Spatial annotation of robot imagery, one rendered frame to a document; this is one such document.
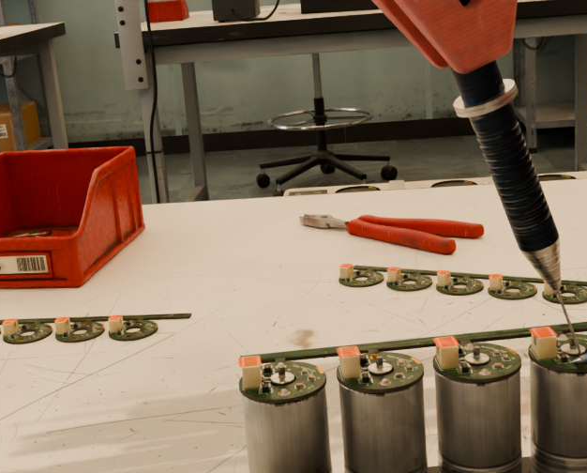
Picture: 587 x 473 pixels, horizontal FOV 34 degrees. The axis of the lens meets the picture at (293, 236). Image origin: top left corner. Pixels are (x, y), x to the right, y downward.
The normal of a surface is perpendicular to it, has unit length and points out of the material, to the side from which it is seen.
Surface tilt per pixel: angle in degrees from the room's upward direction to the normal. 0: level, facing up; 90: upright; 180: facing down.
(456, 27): 100
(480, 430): 90
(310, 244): 0
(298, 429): 90
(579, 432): 90
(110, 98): 90
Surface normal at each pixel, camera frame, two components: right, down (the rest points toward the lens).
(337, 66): -0.07, 0.29
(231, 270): -0.08, -0.95
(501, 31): 0.33, 0.41
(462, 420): -0.48, 0.29
